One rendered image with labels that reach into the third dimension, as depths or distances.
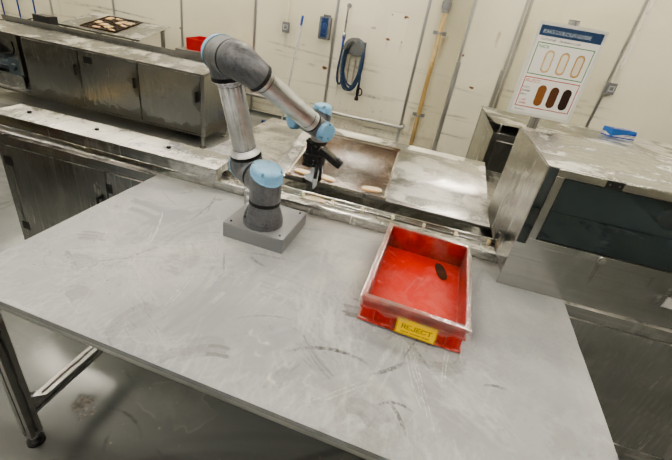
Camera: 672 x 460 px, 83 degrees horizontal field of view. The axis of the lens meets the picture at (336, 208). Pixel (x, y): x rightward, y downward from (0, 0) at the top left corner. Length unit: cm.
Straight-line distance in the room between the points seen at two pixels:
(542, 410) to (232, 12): 552
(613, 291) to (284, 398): 120
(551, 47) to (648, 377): 151
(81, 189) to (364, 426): 186
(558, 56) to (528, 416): 171
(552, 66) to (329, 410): 192
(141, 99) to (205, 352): 391
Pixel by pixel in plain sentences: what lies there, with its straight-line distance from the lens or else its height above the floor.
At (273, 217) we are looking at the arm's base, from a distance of 141.
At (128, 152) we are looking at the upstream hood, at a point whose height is 89.
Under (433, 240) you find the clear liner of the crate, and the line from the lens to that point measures 152.
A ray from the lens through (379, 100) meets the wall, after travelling 535.
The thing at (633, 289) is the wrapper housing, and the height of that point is 94.
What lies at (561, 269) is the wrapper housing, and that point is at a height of 94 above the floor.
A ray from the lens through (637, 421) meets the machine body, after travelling 219.
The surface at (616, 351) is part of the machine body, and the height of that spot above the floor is 66.
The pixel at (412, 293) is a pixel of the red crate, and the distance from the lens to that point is 137.
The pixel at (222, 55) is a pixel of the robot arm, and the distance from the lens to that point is 124.
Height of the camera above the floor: 166
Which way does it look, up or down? 28 degrees down
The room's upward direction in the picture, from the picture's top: 10 degrees clockwise
